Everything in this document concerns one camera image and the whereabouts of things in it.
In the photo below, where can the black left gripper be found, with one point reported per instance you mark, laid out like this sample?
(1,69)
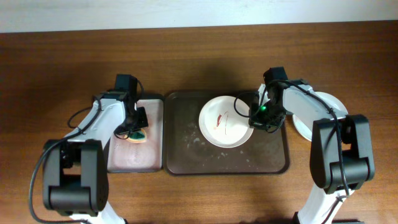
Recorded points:
(142,120)

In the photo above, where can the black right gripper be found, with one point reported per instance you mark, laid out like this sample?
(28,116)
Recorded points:
(255,122)

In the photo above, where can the green and yellow sponge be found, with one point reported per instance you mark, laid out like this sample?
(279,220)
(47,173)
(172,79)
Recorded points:
(139,136)

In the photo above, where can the pale green plate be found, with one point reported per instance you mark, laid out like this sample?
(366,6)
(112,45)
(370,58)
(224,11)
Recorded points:
(335,103)

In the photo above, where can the white plate with red stain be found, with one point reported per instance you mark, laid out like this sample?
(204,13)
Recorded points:
(221,123)

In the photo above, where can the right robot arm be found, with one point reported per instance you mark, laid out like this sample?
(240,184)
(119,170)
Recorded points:
(341,153)

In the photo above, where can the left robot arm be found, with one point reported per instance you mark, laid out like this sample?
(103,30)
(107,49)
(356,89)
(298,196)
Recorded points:
(75,181)

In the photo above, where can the small pink rinse tray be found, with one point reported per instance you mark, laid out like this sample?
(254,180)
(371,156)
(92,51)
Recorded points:
(127,155)

